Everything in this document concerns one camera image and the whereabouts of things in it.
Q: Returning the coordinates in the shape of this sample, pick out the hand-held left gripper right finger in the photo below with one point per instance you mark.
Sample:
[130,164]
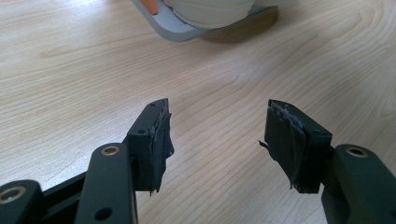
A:
[295,146]

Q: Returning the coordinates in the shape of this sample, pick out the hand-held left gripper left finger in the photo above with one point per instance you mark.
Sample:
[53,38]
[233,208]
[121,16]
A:
[149,149]

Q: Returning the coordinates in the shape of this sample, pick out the white storage box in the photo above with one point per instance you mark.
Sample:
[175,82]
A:
[174,29]

